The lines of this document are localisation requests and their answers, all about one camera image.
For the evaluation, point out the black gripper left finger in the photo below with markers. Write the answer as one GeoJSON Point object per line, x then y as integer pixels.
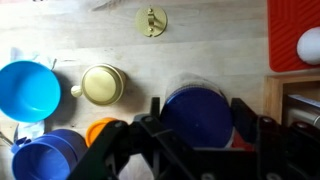
{"type": "Point", "coordinates": [133, 150]}

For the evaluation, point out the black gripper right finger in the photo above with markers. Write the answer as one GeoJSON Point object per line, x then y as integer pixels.
{"type": "Point", "coordinates": [283, 153]}

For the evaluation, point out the dark blue round lid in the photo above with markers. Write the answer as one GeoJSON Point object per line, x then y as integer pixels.
{"type": "Point", "coordinates": [196, 118]}

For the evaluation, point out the orange plastic lid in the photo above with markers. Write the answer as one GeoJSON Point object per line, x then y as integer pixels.
{"type": "Point", "coordinates": [96, 128]}

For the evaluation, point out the clear plastic nut container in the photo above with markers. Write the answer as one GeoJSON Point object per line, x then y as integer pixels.
{"type": "Point", "coordinates": [193, 81]}

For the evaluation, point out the small red object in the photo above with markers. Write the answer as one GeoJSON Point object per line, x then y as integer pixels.
{"type": "Point", "coordinates": [240, 145]}

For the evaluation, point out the silver metal appliance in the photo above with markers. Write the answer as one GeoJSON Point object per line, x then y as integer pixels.
{"type": "Point", "coordinates": [303, 111]}

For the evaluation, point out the wooden tray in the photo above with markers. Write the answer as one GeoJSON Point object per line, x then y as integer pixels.
{"type": "Point", "coordinates": [271, 96]}

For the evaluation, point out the dark blue plastic cup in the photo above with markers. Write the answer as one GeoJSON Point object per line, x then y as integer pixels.
{"type": "Point", "coordinates": [43, 156]}

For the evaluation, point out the white pepper mill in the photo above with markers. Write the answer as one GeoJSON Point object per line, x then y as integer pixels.
{"type": "Point", "coordinates": [310, 46]}

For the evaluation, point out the red ribbed silicone mat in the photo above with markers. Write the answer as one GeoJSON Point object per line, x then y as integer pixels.
{"type": "Point", "coordinates": [283, 33]}

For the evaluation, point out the light blue plastic bowl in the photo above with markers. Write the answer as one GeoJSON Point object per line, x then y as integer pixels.
{"type": "Point", "coordinates": [28, 91]}

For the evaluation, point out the gold perforated metal disk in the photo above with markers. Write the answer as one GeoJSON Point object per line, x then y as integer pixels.
{"type": "Point", "coordinates": [156, 15]}

